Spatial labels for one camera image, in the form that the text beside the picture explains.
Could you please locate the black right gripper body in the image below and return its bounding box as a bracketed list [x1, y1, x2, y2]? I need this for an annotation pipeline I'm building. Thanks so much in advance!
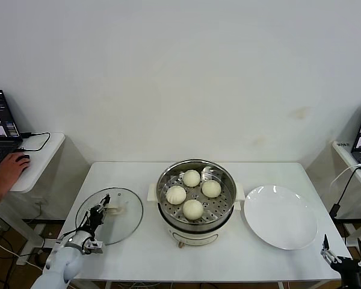
[330, 255, 361, 289]

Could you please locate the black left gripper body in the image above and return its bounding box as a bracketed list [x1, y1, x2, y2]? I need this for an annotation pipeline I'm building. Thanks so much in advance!
[87, 205, 100, 231]

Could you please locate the round glass pot lid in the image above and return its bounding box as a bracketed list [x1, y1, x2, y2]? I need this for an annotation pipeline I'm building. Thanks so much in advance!
[76, 187, 144, 245]

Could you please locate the white steamed baozi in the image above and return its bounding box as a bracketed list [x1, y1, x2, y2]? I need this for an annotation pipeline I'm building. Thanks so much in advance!
[165, 185, 187, 205]
[201, 179, 223, 199]
[182, 169, 202, 188]
[182, 199, 205, 220]

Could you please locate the stainless steel steamer basket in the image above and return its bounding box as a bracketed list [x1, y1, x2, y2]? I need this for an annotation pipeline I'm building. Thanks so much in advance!
[146, 159, 245, 225]

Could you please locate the bare person hand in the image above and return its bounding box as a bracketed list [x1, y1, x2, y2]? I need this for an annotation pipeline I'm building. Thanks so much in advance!
[0, 152, 31, 193]

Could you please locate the round white plate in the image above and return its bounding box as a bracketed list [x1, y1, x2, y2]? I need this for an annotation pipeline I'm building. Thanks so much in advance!
[243, 184, 319, 250]

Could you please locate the cream electric cooker base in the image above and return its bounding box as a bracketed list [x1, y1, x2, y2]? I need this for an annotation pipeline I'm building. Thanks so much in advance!
[156, 201, 241, 250]

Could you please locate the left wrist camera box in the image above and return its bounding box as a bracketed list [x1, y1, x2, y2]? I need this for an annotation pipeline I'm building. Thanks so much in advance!
[83, 240, 105, 255]

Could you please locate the black cable with adapter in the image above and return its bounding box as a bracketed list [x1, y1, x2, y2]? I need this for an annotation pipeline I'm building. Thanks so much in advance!
[330, 166, 361, 220]

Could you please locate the white wall outlet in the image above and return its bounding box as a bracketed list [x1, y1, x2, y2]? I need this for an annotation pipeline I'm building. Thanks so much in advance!
[32, 197, 47, 215]

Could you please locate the white floor cable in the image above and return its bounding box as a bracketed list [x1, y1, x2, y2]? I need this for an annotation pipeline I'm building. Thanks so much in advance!
[0, 234, 45, 272]

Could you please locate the black laptop cable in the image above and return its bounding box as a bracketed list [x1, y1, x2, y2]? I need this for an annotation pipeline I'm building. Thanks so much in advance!
[18, 131, 51, 152]

